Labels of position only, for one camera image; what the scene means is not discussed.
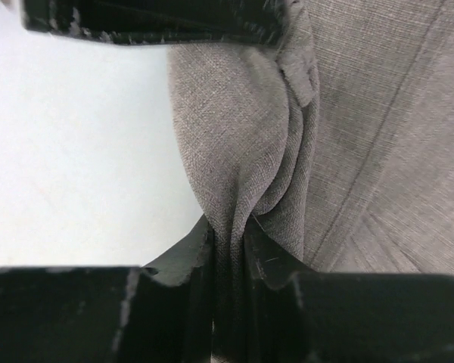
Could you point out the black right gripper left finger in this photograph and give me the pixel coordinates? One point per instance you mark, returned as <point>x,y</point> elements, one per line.
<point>161,312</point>

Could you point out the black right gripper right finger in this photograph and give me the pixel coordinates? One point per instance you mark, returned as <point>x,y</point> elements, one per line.
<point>295,314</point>

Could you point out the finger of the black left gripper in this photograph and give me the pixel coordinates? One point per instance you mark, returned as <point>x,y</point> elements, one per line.
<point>159,22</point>

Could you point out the grey cloth napkin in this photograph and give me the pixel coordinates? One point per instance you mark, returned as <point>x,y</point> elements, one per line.
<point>341,143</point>

